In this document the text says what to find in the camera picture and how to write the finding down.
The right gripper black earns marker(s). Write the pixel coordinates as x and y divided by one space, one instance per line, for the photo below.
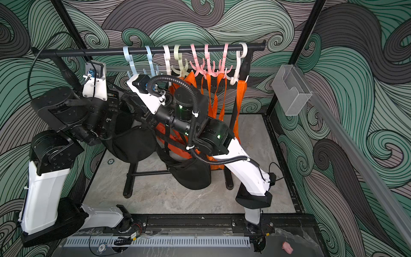
155 120

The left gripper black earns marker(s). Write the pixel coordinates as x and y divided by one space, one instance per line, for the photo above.
113 109

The red orange black backpack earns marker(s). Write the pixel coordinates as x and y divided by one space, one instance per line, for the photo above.
176 144

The black sling bag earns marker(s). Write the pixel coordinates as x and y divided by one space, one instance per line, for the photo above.
190 173

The orange fanny pack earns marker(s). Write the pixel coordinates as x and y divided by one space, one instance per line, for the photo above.
240 94

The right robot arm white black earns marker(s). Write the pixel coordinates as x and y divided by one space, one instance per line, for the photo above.
210 141

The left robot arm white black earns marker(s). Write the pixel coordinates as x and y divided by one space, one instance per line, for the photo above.
72 119

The light blue hook inner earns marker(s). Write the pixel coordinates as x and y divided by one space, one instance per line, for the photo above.
154 70

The light blue hook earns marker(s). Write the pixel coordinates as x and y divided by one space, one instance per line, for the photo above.
154 70
130 60

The light blue hook outer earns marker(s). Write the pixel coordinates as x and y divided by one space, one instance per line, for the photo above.
130 60

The pale green hook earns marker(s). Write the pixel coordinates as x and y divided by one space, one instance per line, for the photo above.
182 70

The white hook left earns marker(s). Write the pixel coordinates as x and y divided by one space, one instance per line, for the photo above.
167 59

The white hook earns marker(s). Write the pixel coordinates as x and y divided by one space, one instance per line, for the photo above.
167 59
239 56

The pink hook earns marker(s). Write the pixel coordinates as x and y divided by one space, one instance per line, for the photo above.
198 69
222 69
210 69

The white hook right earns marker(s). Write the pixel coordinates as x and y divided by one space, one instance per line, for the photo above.
239 56

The black clothes rack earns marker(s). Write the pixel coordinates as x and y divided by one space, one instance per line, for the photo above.
161 82

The pink small object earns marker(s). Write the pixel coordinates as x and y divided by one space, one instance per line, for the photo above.
287 248

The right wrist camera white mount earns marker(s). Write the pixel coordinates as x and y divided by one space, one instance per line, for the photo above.
138 84

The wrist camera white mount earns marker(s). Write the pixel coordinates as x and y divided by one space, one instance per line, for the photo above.
96 80
138 84

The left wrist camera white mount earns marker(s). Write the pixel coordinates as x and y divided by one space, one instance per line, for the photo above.
96 80

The white slotted cable duct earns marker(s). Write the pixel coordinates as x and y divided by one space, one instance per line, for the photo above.
163 241

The clear mesh wall bin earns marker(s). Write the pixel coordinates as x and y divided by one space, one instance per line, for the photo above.
292 89

